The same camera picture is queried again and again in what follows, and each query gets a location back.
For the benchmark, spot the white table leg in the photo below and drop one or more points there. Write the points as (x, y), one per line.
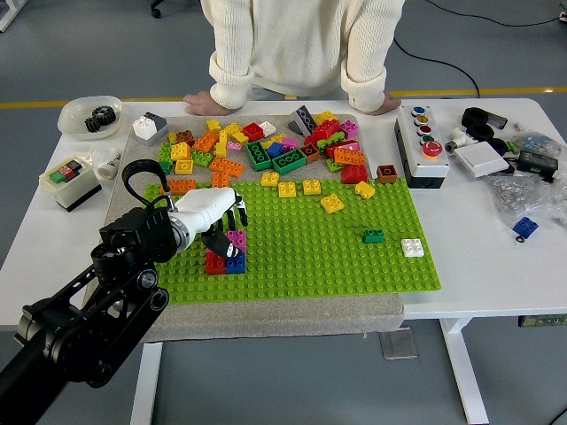
(465, 376)
(146, 385)

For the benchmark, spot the black chair base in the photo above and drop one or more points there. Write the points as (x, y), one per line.
(156, 10)

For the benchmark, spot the small pink brick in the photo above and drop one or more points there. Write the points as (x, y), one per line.
(235, 146)

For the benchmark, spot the orange eight-stud brick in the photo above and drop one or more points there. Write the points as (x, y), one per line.
(181, 186)

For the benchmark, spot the person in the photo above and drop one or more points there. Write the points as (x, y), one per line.
(301, 40)

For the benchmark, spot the upturned brown brick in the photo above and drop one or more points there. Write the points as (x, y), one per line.
(310, 152)

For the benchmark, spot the orange building brick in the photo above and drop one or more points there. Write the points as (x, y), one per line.
(349, 157)
(220, 179)
(206, 141)

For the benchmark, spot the upturned yellow brick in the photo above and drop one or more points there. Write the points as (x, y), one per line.
(184, 166)

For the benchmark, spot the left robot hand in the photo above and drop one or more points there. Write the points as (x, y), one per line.
(204, 206)

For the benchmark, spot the yellow building brick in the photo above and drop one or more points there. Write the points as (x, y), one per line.
(270, 179)
(325, 117)
(312, 187)
(287, 189)
(331, 203)
(231, 129)
(240, 137)
(272, 139)
(213, 125)
(221, 147)
(365, 190)
(180, 151)

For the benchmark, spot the clear bag with blue parts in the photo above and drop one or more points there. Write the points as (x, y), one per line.
(538, 142)

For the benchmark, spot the lime green brick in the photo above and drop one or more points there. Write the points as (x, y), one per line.
(332, 165)
(165, 152)
(330, 142)
(201, 158)

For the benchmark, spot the clear bag of screws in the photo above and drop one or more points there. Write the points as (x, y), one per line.
(522, 195)

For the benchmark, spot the pink building brick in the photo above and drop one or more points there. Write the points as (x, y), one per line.
(290, 142)
(238, 239)
(350, 128)

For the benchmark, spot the person's right forearm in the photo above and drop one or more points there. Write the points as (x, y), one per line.
(231, 82)

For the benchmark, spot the white furniture frame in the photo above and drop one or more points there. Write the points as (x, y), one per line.
(8, 17)

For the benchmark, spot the green plastic clip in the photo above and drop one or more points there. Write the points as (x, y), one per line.
(512, 146)

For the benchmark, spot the white pipe fitting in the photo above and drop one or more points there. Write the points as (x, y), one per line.
(108, 164)
(458, 138)

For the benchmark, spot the black tape roll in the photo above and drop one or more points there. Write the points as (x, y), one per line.
(474, 116)
(480, 131)
(498, 146)

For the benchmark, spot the tall white brick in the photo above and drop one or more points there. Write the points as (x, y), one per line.
(144, 127)

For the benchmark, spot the green studded baseplate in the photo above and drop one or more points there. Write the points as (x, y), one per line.
(310, 270)

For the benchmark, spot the small dark block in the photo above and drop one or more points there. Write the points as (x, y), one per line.
(498, 121)

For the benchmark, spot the upturned red brick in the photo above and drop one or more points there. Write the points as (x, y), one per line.
(253, 131)

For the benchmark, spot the small dark green brick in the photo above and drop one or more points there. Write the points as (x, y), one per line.
(373, 237)

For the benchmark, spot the small yellow brick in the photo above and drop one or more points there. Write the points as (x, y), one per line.
(172, 137)

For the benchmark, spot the white push-button control box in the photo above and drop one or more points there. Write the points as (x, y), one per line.
(421, 155)

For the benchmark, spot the grey building brick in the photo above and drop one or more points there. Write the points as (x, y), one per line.
(160, 124)

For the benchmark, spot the black gear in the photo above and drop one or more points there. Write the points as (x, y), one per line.
(94, 124)
(106, 115)

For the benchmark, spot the red building brick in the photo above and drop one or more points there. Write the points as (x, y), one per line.
(345, 146)
(327, 129)
(354, 175)
(215, 265)

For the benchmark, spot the grey-brown mat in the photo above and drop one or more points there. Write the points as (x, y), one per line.
(266, 321)

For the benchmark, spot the blue building brick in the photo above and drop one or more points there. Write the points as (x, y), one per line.
(526, 226)
(237, 265)
(274, 150)

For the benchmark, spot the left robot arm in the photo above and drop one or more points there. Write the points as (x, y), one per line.
(111, 248)

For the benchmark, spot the person's left hand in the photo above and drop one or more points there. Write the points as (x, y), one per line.
(390, 104)

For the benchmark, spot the white building brick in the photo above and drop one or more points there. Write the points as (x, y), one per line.
(413, 248)
(268, 128)

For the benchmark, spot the grey long brick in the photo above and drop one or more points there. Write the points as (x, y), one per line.
(305, 117)

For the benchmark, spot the person's right hand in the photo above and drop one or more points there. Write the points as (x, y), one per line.
(202, 104)

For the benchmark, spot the white plastic bowl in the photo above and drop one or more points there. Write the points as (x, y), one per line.
(71, 117)

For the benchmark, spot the white wall switch plate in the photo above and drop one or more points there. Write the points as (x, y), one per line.
(480, 159)

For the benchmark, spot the brown building brick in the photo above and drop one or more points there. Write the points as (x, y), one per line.
(386, 174)
(186, 137)

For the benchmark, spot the person's left forearm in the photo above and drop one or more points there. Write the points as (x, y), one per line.
(365, 88)

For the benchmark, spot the white red-green switch box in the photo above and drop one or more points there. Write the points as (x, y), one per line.
(71, 190)

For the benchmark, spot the long orange brick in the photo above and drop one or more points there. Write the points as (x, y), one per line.
(227, 167)

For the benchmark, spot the upturned dark green brick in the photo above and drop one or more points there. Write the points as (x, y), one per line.
(290, 160)
(258, 156)

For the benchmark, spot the table height controller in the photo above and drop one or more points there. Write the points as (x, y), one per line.
(542, 321)

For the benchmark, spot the black power adapter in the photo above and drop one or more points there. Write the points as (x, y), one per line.
(538, 161)

